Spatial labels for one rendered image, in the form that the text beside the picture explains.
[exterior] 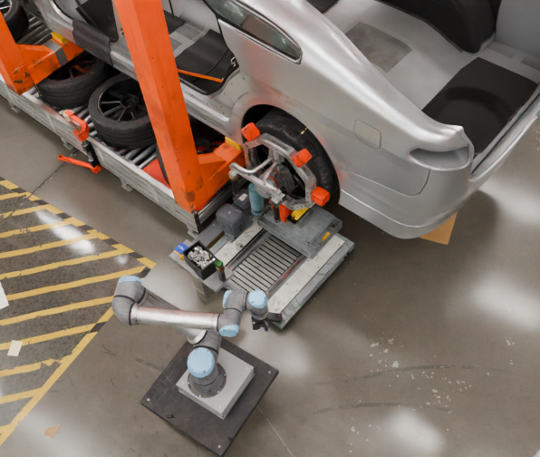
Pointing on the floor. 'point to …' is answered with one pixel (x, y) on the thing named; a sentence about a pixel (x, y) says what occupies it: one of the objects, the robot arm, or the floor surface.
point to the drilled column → (203, 291)
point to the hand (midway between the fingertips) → (266, 329)
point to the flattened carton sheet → (441, 232)
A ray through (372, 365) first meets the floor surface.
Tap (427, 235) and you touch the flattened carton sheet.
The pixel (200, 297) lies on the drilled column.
